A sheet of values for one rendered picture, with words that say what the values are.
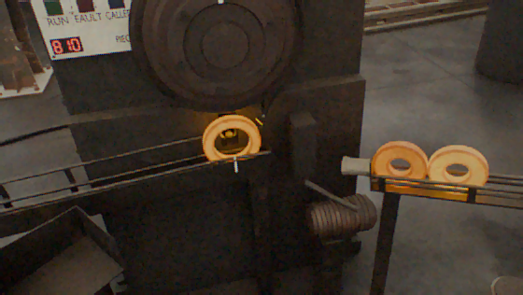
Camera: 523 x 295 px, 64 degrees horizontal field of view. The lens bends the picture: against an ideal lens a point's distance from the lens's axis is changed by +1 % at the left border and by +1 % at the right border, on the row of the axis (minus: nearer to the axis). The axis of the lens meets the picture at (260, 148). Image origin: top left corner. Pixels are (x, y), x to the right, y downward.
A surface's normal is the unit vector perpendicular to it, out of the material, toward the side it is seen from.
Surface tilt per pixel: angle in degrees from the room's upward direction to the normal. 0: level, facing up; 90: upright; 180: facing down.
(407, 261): 0
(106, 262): 5
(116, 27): 90
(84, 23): 90
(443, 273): 0
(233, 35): 90
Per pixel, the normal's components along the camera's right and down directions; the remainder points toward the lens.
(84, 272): -0.11, -0.79
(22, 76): 0.21, 0.54
